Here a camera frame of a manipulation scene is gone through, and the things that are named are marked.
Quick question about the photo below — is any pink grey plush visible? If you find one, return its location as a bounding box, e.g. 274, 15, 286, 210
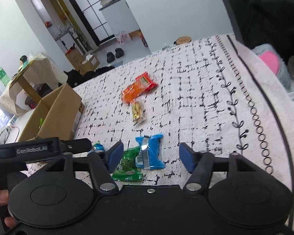
251, 43, 288, 84

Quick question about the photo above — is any brown cardboard box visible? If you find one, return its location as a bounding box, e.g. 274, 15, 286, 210
17, 83, 85, 142

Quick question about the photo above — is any tall cardboard box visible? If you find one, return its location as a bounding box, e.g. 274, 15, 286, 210
65, 48, 87, 70

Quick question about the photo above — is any dark green snack packet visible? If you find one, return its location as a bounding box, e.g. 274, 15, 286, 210
111, 146, 142, 182

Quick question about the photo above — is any pack of water bottles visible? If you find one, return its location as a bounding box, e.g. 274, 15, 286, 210
116, 31, 131, 44

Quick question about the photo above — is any dark-haired figurine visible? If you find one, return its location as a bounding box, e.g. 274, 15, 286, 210
20, 55, 30, 70

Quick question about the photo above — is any black-framed glass door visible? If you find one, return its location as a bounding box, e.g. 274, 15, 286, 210
60, 0, 118, 46

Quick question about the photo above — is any small table with cloth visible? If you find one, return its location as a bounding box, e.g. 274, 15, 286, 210
0, 52, 68, 115

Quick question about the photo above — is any green soda bottle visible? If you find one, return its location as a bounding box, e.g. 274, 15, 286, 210
0, 64, 11, 87

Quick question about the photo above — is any yellow wooden table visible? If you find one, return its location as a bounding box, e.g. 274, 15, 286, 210
11, 61, 52, 103

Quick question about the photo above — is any clear peanut packet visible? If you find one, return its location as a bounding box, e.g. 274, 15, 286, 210
131, 100, 147, 124

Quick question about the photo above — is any white black-patterned blanket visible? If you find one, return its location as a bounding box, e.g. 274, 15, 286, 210
27, 33, 294, 189

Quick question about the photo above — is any small blue snack packet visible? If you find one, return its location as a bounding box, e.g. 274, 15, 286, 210
91, 142, 105, 152

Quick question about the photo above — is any open cardboard box with tissue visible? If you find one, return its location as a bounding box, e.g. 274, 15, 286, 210
79, 54, 100, 75

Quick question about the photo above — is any white kitchen cabinet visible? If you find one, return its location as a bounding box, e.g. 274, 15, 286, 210
99, 0, 140, 36

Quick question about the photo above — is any orange red snack packet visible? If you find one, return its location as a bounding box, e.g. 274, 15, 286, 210
121, 72, 158, 104

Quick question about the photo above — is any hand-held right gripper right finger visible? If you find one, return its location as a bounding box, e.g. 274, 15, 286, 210
179, 142, 270, 195

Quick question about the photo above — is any red oil bottle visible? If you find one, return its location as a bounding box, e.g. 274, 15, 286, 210
138, 29, 149, 47

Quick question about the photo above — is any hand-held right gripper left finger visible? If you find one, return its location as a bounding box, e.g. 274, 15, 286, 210
43, 141, 124, 194

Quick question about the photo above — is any black fleece jacket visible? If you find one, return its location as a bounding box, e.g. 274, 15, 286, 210
214, 0, 294, 64

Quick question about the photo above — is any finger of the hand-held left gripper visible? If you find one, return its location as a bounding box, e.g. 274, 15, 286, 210
59, 138, 92, 155

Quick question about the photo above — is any pile of black clothes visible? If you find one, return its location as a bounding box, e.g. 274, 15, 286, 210
63, 65, 115, 87

